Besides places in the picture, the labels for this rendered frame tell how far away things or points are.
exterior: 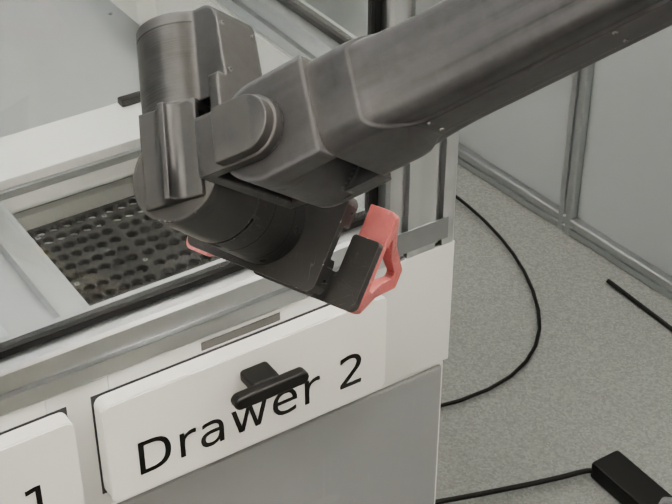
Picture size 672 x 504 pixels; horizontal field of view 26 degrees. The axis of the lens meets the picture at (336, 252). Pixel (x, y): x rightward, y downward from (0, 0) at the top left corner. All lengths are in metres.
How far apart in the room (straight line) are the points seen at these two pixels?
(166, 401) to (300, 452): 0.21
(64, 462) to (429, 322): 0.39
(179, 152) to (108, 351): 0.42
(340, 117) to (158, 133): 0.13
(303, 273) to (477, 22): 0.23
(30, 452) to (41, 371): 0.07
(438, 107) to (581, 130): 2.23
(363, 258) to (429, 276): 0.50
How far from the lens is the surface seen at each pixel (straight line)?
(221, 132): 0.78
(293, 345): 1.31
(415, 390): 1.47
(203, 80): 0.84
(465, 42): 0.73
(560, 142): 3.04
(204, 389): 1.28
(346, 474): 1.48
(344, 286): 0.90
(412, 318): 1.41
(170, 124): 0.83
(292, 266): 0.89
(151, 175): 0.83
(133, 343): 1.24
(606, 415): 2.65
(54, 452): 1.24
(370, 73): 0.75
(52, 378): 1.22
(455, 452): 2.55
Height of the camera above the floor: 1.73
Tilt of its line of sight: 35 degrees down
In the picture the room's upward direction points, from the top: straight up
